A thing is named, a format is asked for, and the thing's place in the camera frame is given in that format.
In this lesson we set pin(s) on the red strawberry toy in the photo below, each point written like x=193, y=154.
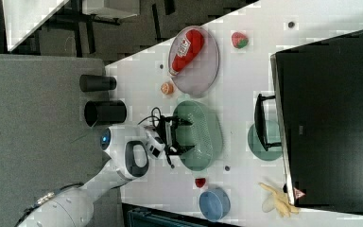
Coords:
x=239, y=40

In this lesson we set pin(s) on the black toaster oven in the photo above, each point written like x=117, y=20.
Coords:
x=318, y=91

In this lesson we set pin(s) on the teal crate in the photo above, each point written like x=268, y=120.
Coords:
x=140, y=217

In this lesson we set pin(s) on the green oval strainer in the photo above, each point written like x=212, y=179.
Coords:
x=203, y=134

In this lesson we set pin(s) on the peeled banana toy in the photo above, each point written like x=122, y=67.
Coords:
x=280, y=201

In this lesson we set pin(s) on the blue bowl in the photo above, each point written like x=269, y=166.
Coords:
x=214, y=204

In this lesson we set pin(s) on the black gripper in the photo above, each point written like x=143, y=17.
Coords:
x=166, y=126

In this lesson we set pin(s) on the red ketchup bottle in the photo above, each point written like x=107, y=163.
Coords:
x=191, y=44

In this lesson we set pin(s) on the small black cylinder cup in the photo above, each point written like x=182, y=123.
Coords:
x=91, y=83

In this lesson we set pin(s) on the large black cylinder cup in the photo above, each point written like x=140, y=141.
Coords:
x=99, y=113

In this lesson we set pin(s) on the small red toy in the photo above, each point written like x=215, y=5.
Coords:
x=200, y=182

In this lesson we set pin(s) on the grey round plate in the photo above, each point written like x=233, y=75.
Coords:
x=198, y=76

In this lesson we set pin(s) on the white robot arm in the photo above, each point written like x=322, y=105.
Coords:
x=130, y=147

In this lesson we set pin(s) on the green cup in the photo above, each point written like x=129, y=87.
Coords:
x=273, y=136

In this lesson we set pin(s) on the orange slice toy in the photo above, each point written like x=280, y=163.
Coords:
x=167, y=88

